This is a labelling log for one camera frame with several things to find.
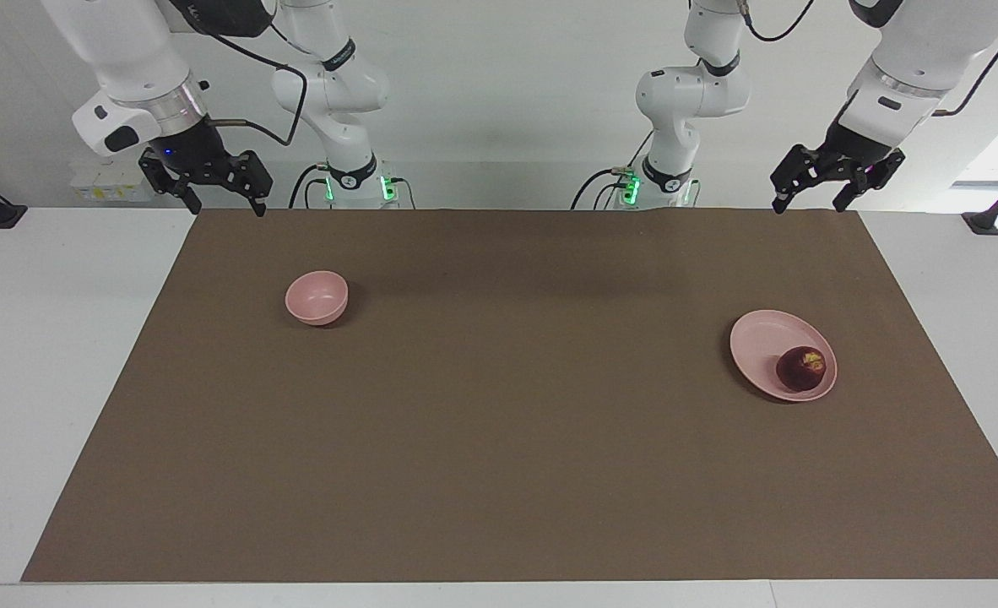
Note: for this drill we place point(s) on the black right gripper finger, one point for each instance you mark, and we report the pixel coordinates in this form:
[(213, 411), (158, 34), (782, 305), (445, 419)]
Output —
[(192, 198), (257, 201)]

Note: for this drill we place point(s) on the pink bowl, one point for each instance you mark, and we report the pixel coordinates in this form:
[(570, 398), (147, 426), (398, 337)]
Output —
[(317, 295)]

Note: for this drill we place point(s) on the dark red apple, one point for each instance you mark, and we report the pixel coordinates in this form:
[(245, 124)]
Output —
[(799, 370)]

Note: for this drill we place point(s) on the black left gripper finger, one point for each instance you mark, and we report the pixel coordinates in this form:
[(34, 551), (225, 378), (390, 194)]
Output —
[(781, 197), (846, 197)]

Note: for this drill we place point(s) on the brown table mat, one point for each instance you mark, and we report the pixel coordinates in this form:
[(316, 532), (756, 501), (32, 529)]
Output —
[(499, 439)]

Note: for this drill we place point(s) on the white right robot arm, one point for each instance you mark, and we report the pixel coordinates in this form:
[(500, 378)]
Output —
[(127, 59)]

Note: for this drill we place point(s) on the pink plate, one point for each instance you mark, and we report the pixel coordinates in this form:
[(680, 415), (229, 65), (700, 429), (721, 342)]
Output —
[(761, 342)]

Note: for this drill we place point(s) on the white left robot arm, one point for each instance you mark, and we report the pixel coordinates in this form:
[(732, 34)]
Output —
[(913, 59)]

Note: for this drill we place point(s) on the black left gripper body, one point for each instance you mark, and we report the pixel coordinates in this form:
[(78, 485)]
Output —
[(845, 156)]

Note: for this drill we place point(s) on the white socket box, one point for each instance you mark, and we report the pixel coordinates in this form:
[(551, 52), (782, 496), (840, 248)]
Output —
[(115, 181)]

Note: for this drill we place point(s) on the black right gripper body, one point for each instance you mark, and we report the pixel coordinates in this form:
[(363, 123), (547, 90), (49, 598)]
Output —
[(199, 156)]

